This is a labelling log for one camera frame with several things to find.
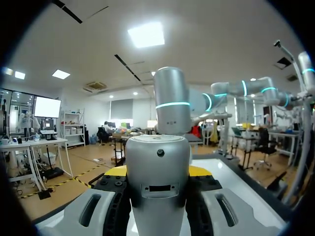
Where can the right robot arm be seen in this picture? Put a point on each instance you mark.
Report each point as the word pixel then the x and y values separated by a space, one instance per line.
pixel 172 93

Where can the large whiteboard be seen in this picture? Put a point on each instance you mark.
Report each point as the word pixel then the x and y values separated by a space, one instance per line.
pixel 222 172

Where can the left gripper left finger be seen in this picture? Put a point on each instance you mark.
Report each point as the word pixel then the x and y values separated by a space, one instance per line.
pixel 73 216

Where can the person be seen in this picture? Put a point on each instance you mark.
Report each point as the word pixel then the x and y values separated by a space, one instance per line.
pixel 106 127

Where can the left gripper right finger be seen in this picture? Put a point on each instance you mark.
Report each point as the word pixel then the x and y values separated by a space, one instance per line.
pixel 242 216

